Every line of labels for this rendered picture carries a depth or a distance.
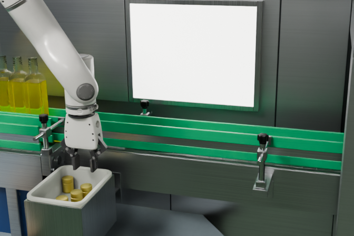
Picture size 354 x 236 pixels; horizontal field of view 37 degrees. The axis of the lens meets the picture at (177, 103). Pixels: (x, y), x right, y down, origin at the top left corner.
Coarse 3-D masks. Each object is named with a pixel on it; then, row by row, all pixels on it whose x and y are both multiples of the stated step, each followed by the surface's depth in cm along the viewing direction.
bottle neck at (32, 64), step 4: (28, 60) 167; (32, 60) 166; (36, 60) 168; (28, 64) 167; (32, 64) 167; (36, 64) 168; (32, 68) 167; (36, 68) 168; (32, 72) 168; (36, 72) 168
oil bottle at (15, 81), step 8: (24, 72) 171; (8, 80) 170; (16, 80) 169; (8, 88) 171; (16, 88) 170; (16, 96) 170; (16, 104) 171; (24, 104) 171; (16, 112) 172; (24, 112) 172
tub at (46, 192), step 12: (60, 168) 160; (72, 168) 160; (84, 168) 159; (48, 180) 153; (60, 180) 159; (84, 180) 160; (96, 180) 159; (36, 192) 147; (48, 192) 153; (60, 192) 159; (60, 204) 139; (72, 204) 138
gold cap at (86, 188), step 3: (84, 183) 155; (87, 183) 155; (90, 183) 155; (81, 186) 154; (84, 186) 153; (87, 186) 153; (90, 186) 153; (81, 189) 153; (84, 189) 153; (87, 189) 153; (90, 189) 154; (84, 192) 153; (87, 192) 153; (84, 195) 153
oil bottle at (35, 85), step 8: (24, 80) 168; (32, 80) 167; (40, 80) 168; (24, 88) 169; (32, 88) 168; (40, 88) 168; (24, 96) 170; (32, 96) 169; (40, 96) 169; (32, 104) 169; (40, 104) 169; (32, 112) 170; (40, 112) 170; (48, 112) 174
